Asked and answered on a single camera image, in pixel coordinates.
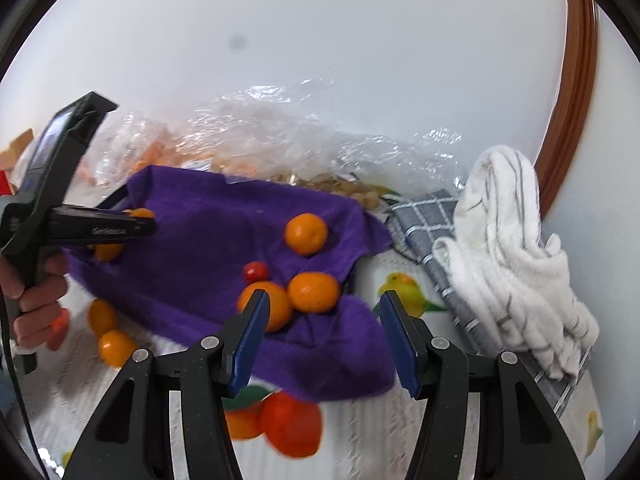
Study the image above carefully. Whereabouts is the small clear plastic bag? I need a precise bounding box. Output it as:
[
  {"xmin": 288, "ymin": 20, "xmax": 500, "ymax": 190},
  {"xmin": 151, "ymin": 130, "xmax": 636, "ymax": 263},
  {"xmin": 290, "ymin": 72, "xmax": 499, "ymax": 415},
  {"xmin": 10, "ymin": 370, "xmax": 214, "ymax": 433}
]
[{"xmin": 74, "ymin": 112, "xmax": 177, "ymax": 187}]

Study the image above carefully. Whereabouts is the brown wooden door frame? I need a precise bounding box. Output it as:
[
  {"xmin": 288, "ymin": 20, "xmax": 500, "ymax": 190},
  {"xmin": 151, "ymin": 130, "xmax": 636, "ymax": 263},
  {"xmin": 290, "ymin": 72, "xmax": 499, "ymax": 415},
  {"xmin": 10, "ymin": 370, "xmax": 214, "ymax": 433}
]
[{"xmin": 535, "ymin": 0, "xmax": 599, "ymax": 217}]

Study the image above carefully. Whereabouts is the left hand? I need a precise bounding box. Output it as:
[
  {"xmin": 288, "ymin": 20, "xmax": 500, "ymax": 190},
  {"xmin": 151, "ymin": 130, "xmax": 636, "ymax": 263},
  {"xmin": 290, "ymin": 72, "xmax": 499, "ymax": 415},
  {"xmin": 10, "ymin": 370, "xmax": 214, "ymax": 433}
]
[{"xmin": 1, "ymin": 252, "xmax": 68, "ymax": 349}]

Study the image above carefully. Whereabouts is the oval orange kumquat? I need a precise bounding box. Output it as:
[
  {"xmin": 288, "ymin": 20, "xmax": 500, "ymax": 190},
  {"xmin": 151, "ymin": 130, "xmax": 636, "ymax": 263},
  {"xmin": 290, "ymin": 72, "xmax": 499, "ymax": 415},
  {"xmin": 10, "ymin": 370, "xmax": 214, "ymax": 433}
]
[{"xmin": 93, "ymin": 207, "xmax": 156, "ymax": 264}]

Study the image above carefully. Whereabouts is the grey checked cloth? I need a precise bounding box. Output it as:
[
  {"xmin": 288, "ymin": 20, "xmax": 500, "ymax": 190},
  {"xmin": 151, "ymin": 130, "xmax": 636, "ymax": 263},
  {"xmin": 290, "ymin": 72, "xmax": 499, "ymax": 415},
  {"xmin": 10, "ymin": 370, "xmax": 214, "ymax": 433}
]
[{"xmin": 383, "ymin": 190, "xmax": 589, "ymax": 416}]

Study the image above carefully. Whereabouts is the red box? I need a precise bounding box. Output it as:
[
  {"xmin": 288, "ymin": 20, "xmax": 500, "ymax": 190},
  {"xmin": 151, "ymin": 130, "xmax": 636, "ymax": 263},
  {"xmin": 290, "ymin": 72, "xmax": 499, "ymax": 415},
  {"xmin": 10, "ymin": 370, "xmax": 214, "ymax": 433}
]
[{"xmin": 0, "ymin": 170, "xmax": 13, "ymax": 196}]

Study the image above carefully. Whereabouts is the red cherry tomato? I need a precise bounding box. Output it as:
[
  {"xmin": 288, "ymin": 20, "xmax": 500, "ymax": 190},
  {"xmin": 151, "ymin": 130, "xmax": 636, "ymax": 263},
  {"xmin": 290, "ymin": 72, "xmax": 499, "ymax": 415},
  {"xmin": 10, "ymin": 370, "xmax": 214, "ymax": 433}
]
[{"xmin": 242, "ymin": 261, "xmax": 270, "ymax": 284}]

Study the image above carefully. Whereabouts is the purple towel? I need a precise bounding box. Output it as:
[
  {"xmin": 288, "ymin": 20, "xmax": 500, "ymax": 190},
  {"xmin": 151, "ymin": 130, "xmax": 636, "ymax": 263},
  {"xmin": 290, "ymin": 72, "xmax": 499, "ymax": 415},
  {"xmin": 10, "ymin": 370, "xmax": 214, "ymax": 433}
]
[{"xmin": 68, "ymin": 166, "xmax": 396, "ymax": 402}]

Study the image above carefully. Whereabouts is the black cable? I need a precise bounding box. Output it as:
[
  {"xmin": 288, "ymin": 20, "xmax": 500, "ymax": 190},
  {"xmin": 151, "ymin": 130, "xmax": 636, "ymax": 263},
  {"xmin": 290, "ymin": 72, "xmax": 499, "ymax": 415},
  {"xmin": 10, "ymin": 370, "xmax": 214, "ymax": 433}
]
[{"xmin": 0, "ymin": 288, "xmax": 51, "ymax": 480}]

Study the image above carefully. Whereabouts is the white striped towel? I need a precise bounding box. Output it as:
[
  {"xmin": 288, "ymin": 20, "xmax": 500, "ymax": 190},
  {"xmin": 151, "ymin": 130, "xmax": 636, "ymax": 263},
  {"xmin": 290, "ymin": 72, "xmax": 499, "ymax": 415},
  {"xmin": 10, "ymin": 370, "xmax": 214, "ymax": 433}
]
[{"xmin": 454, "ymin": 145, "xmax": 600, "ymax": 351}]

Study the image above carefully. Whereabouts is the orange mandarin front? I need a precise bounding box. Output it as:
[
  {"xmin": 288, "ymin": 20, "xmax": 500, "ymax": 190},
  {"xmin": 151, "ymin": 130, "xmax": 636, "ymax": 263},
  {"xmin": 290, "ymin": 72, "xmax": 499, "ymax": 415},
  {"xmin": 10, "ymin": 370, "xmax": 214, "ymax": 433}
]
[{"xmin": 98, "ymin": 330, "xmax": 138, "ymax": 368}]

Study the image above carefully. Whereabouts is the large orange mandarin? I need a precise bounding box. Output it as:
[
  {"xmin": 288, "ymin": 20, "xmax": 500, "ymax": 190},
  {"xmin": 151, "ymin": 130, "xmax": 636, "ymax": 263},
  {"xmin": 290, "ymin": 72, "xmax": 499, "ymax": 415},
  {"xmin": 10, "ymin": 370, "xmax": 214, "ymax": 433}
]
[{"xmin": 286, "ymin": 272, "xmax": 341, "ymax": 313}]

